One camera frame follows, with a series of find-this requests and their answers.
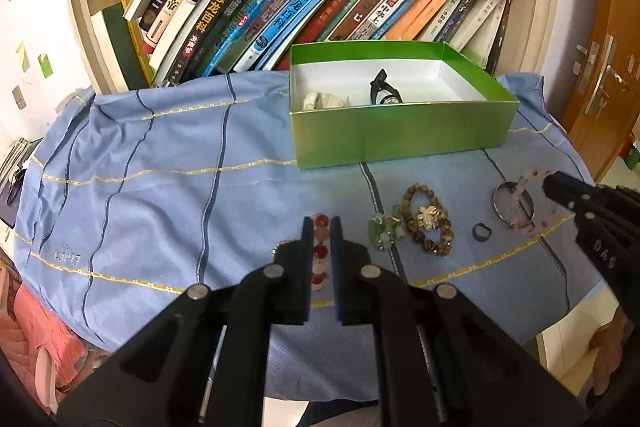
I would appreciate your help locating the silver door latch plate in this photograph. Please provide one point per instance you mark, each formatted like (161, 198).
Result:
(585, 67)

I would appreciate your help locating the black wristwatch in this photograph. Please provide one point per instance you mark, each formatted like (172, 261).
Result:
(384, 94)

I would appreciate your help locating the stack of papers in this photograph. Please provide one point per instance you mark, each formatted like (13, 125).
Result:
(17, 157)

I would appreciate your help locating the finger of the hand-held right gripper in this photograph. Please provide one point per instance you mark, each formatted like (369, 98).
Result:
(622, 197)
(560, 187)

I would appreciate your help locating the person's right forearm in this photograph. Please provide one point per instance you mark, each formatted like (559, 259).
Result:
(612, 357)

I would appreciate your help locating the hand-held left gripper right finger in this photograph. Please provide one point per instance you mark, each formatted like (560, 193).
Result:
(336, 267)

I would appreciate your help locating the dark green hardcover book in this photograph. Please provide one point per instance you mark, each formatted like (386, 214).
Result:
(120, 47)

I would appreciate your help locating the green cardboard box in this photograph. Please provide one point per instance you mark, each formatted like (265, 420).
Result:
(400, 134)

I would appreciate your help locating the yellow-green sticky note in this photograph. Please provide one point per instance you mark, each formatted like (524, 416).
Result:
(20, 54)

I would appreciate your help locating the green sticky note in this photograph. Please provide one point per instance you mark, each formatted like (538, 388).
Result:
(46, 65)

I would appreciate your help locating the pink knitted cloth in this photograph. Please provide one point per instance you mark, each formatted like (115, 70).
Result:
(45, 332)

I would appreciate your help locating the metal bangle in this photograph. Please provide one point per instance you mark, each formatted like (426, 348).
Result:
(496, 202)

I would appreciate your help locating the blue checked cloth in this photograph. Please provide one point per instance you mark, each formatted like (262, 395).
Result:
(165, 207)

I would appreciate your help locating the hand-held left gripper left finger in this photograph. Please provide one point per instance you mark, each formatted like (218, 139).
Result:
(307, 267)

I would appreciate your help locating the wooden bookshelf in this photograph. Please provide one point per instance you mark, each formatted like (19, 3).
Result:
(85, 7)

